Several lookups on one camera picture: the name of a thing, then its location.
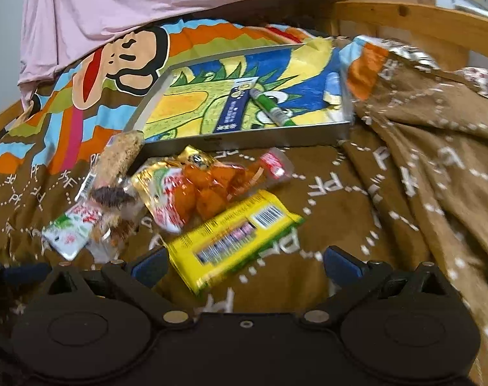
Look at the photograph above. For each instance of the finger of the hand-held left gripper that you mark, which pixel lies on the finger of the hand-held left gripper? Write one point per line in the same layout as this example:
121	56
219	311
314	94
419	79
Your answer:
23	274

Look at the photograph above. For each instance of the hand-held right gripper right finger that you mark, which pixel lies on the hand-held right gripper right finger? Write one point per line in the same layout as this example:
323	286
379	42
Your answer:
341	267

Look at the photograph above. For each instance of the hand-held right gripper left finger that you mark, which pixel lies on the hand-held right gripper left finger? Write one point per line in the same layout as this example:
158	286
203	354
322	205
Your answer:
149	268

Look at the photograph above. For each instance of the white green snack packet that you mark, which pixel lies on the white green snack packet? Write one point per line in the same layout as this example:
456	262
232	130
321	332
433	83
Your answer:
69	231

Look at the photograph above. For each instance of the clear packet of brown snack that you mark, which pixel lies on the clear packet of brown snack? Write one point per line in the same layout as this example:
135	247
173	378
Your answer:
111	199

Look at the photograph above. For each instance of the yellow green snack packet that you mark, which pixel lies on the yellow green snack packet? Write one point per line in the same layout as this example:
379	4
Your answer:
228	241

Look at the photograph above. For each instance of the bag of orange snacks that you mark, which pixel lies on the bag of orange snacks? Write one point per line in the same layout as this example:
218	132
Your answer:
199	193

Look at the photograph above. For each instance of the grain bar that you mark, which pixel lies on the grain bar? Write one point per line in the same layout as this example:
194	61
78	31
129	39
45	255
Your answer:
121	155

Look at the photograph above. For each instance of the golden red snack packet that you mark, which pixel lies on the golden red snack packet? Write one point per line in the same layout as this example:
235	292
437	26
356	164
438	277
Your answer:
195	157

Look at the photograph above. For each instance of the metal tray with cartoon print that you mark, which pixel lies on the metal tray with cartoon print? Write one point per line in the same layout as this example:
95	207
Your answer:
308	72

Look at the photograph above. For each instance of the printed monkey blanket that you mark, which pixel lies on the printed monkey blanket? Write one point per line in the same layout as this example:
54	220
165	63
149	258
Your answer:
340	209

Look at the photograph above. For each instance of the green marker pen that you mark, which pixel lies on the green marker pen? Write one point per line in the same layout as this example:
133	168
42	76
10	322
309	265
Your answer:
272	108

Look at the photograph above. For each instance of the white red patterned cloth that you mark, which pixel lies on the white red patterned cloth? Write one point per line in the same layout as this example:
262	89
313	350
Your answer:
475	78

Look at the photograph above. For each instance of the wooden bed frame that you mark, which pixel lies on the wooden bed frame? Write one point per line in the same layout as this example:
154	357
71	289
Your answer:
408	20

